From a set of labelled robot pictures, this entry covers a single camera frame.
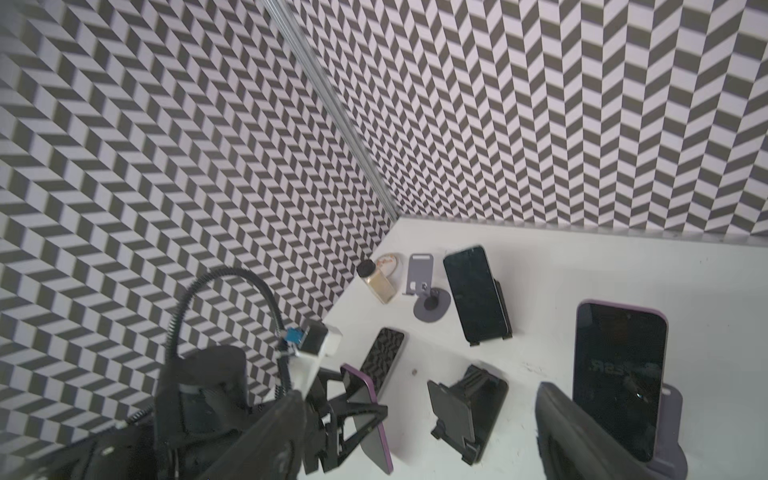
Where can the silver aluminium corner post left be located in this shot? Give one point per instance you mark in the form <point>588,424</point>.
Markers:
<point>290,29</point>

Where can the black folding phone stand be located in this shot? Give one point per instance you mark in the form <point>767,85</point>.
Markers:
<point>488,317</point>

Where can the spice jar with black lid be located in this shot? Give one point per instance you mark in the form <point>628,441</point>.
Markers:
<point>376,280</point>

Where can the grey round stand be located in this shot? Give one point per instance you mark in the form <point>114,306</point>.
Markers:
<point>669,460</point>
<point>431,303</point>

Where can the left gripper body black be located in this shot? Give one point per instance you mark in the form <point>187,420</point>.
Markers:
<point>321,443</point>

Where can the purple edged phone black stand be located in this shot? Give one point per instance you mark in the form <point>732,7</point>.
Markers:
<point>360,389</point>

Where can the white packing tape roll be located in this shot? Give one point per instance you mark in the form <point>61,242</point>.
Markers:
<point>388,264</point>

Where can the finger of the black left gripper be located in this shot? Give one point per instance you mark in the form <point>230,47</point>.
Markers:
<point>349,439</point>

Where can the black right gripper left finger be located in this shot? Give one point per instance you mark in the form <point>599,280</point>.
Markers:
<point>270,449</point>

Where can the teal phone on black stand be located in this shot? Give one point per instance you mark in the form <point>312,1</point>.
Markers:
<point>469,275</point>

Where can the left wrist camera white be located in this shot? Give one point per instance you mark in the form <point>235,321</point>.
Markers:
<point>308,346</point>

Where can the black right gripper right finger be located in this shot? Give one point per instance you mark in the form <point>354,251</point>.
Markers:
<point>573,446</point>

